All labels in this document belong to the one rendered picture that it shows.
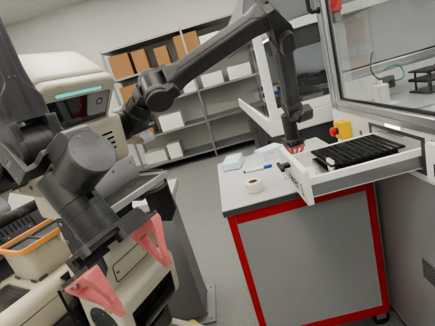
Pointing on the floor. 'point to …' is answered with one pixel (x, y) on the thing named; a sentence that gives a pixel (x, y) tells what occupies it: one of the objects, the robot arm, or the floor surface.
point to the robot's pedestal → (185, 270)
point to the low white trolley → (305, 248)
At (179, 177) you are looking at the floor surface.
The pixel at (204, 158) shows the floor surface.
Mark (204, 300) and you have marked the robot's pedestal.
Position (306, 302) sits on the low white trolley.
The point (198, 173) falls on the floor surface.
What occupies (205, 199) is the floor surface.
